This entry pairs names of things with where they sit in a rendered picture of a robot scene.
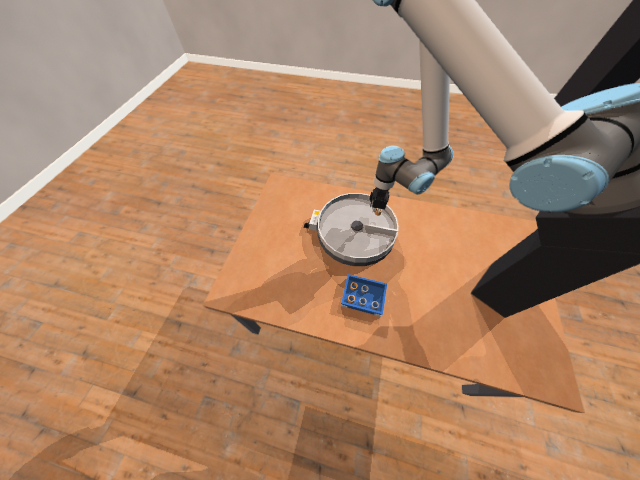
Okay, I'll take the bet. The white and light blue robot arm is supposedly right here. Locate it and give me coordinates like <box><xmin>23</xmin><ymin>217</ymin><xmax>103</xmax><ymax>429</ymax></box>
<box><xmin>373</xmin><ymin>0</ymin><xmax>640</xmax><ymax>214</ymax></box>

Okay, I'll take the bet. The blue crate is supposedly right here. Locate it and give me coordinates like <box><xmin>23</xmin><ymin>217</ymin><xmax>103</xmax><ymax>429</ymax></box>
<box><xmin>341</xmin><ymin>274</ymin><xmax>387</xmax><ymax>317</ymax></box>

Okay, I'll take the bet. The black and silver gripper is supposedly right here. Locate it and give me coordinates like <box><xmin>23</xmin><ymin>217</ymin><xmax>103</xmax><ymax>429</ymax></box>
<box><xmin>370</xmin><ymin>187</ymin><xmax>390</xmax><ymax>213</ymax></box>

